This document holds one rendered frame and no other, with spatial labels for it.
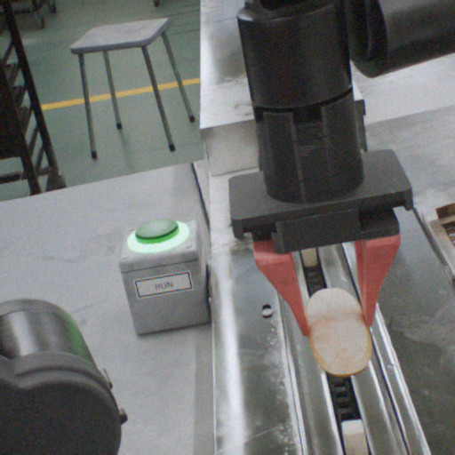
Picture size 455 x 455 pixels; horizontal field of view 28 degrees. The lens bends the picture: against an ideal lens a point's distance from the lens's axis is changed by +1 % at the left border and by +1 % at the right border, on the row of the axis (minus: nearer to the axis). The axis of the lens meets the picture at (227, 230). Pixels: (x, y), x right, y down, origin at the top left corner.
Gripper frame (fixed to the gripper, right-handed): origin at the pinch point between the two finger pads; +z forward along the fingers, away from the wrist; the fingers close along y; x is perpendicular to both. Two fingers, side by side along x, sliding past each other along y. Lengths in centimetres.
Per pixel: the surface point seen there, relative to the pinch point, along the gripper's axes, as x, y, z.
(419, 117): -63, -17, 12
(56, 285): -33.1, 25.9, 11.4
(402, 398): -0.2, -3.5, 7.1
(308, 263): -24.4, 0.4, 9.1
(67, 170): -297, 83, 94
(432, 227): -18.0, -9.7, 4.3
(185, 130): -322, 35, 94
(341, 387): -5.6, 0.0, 9.4
